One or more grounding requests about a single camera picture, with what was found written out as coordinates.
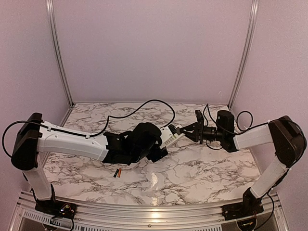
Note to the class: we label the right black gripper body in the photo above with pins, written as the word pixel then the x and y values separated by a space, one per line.
pixel 208 134

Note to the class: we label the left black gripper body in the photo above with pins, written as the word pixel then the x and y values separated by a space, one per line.
pixel 157 155

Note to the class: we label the white remote control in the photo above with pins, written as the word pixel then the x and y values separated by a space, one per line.
pixel 170 134

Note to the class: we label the black AAA battery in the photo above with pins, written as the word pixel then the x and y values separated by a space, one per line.
pixel 116 173

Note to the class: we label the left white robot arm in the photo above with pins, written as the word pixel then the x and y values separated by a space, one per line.
pixel 38 136

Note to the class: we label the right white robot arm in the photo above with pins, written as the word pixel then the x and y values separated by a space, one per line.
pixel 285 138

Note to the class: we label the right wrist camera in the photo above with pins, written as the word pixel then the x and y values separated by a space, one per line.
pixel 199 117

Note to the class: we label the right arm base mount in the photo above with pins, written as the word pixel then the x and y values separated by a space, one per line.
pixel 239 210

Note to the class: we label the front aluminium rail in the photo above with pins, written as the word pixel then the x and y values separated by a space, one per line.
pixel 91 216

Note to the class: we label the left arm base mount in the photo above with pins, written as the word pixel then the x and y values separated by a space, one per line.
pixel 57 208

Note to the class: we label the right aluminium frame post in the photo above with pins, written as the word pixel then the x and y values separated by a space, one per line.
pixel 245 54

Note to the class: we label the aluminium frame post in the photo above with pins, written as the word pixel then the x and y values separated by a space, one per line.
pixel 57 51
pixel 245 54

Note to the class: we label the left aluminium frame post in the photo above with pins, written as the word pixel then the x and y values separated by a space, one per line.
pixel 57 51

